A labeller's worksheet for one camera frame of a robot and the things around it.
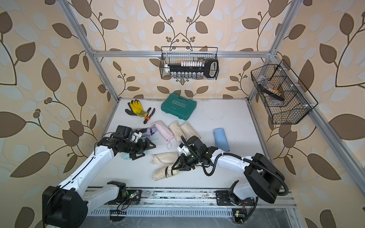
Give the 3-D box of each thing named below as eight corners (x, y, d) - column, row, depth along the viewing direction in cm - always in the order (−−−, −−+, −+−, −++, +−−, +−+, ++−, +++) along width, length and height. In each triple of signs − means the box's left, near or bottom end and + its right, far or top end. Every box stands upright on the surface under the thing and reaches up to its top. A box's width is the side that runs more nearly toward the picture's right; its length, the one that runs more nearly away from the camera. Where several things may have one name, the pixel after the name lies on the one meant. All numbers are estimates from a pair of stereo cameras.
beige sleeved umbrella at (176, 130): (177, 142, 96) (177, 140, 94) (168, 126, 105) (167, 124, 102) (186, 138, 99) (186, 135, 96) (176, 122, 107) (176, 120, 105)
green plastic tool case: (159, 110, 115) (158, 106, 112) (172, 95, 126) (171, 92, 122) (186, 121, 108) (186, 118, 104) (197, 105, 118) (197, 101, 115)
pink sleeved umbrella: (168, 141, 97) (167, 139, 94) (153, 125, 106) (152, 122, 103) (174, 137, 100) (174, 134, 97) (159, 121, 108) (158, 118, 105)
